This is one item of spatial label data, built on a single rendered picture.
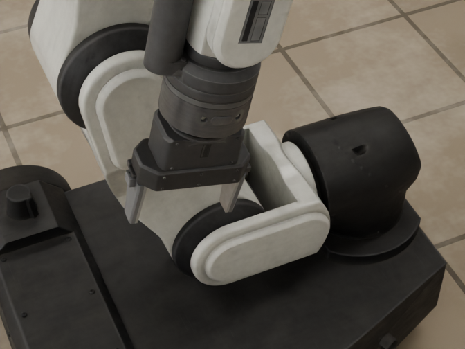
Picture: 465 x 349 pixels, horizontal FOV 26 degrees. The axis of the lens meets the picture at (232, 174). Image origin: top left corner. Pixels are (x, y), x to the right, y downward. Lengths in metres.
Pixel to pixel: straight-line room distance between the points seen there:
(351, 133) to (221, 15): 0.62
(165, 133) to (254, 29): 0.16
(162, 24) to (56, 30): 0.25
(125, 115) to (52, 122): 0.90
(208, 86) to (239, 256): 0.48
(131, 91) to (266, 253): 0.39
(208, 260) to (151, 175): 0.37
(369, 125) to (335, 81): 0.63
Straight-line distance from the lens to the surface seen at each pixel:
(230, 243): 1.34
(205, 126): 0.94
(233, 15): 0.85
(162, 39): 0.90
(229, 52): 0.88
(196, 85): 0.92
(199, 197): 1.32
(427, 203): 1.86
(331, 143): 1.42
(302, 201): 1.37
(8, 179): 1.62
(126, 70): 1.08
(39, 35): 1.16
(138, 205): 1.03
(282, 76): 2.08
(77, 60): 1.09
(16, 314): 1.46
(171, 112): 0.95
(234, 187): 1.06
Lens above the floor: 1.33
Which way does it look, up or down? 46 degrees down
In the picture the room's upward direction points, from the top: straight up
